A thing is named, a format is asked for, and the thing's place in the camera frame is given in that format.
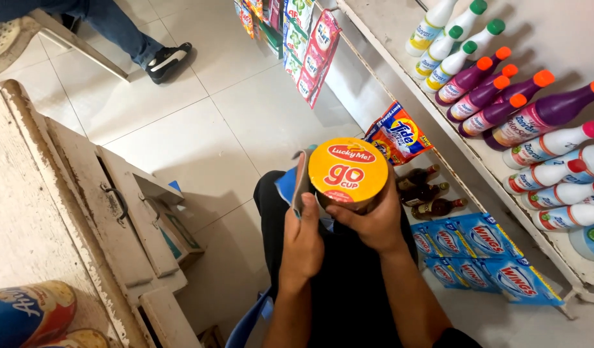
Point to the red detergent sachet strip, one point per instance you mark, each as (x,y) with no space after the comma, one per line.
(318,58)

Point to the person's left hand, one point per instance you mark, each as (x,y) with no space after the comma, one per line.
(301,241)

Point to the green white sachet strip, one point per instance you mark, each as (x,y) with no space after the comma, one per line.
(296,34)

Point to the worn white wooden cabinet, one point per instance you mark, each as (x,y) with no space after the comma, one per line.
(40,203)

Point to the yellow lid noodle cup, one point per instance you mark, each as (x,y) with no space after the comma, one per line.
(347,169)

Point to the white plastic chair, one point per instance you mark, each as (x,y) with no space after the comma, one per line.
(16,38)

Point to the cardboard carton with teal print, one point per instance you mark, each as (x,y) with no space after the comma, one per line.
(181,237)

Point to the blue red snack can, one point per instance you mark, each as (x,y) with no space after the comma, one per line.
(28,312)

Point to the person's right hand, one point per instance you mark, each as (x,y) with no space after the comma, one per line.
(379,227)

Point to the orange sachet strip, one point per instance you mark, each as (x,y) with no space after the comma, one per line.
(246,17)

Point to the white bottle green label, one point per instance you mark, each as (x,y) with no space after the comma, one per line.
(591,240)

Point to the row of blue detergent sachets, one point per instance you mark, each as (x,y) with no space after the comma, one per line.
(490,261)

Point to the white metal shelf rack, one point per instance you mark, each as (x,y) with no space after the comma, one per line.
(543,34)

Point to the row of purple orange-capped bottles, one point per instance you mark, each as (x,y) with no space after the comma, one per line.
(514,106)

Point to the blue grey cleaning cloth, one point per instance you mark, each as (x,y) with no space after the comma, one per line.
(288,186)

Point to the orange detergent packet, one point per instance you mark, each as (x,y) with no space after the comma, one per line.
(398,135)

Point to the brown glass bottle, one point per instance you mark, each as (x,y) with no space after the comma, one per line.
(415,177)
(437,209)
(422,193)

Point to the white bottle green cap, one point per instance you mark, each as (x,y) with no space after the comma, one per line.
(463,22)
(430,26)
(434,55)
(446,72)

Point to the blue plastic chair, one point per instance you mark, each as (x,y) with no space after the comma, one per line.
(248,319)

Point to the person's black clothing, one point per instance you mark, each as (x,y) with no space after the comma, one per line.
(350,290)

